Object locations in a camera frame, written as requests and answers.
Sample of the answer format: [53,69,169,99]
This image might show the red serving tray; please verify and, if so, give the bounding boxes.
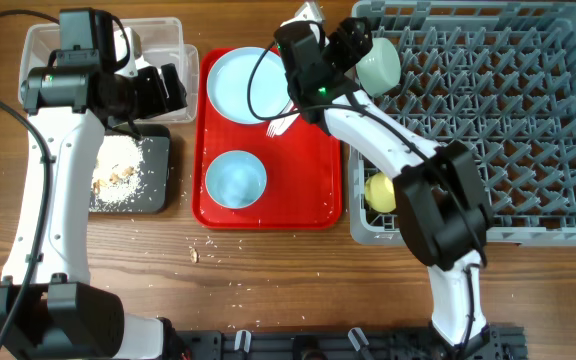
[191,48,343,230]

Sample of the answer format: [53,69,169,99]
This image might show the nut scrap on table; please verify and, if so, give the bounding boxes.
[190,249,199,263]

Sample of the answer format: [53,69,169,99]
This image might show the white plastic fork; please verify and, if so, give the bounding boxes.
[266,101,294,137]

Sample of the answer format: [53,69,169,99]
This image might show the light blue bowl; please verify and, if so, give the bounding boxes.
[205,150,267,210]

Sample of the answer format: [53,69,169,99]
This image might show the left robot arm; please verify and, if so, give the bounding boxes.
[0,8,187,359]

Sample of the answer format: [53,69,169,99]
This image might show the black plastic tray bin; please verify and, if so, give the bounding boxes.
[89,124,171,214]

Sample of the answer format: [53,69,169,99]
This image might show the yellow plastic cup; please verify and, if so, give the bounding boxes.
[364,172,396,213]

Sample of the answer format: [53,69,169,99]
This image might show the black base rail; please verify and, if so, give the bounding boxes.
[178,325,528,360]

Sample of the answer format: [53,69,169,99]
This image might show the food scraps and rice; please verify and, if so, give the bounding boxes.
[91,135,143,206]

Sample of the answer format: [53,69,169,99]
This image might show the mint green bowl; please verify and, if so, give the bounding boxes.
[355,38,402,97]

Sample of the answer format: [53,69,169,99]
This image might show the clear plastic bin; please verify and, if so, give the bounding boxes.
[19,17,199,124]

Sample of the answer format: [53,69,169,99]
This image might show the white plastic spoon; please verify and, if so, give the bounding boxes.
[275,113,299,136]

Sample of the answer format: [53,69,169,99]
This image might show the grey dishwasher rack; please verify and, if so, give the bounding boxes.
[352,1,576,246]

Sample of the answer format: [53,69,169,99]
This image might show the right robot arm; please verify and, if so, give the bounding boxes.
[274,17,493,354]

